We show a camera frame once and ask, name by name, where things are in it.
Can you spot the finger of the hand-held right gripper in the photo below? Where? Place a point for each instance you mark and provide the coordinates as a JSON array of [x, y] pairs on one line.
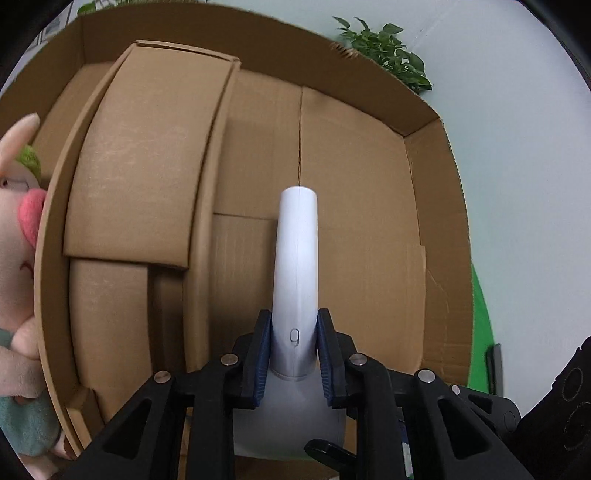
[[328, 452], [495, 369]]

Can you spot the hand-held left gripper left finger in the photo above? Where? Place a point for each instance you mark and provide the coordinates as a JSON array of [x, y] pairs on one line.
[[258, 364]]

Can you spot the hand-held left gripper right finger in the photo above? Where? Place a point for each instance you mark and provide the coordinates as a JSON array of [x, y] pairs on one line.
[[325, 364]]

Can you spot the white power bank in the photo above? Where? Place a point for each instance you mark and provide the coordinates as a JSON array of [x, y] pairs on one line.
[[298, 254]]

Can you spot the large cardboard box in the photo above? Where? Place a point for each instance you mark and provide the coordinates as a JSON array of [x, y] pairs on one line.
[[369, 230]]

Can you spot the small cardboard box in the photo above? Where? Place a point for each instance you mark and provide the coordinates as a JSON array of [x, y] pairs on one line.
[[138, 161]]

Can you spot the green tablecloth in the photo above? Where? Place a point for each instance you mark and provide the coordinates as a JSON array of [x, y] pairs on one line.
[[480, 332]]

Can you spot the pink pig plush toy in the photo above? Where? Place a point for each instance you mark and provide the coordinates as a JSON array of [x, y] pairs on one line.
[[18, 323]]

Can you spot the small potted green plant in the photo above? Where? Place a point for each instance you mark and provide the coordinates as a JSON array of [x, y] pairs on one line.
[[392, 50]]

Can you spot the bushy potted green plant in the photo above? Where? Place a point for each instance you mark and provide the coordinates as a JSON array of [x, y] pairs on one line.
[[87, 7]]

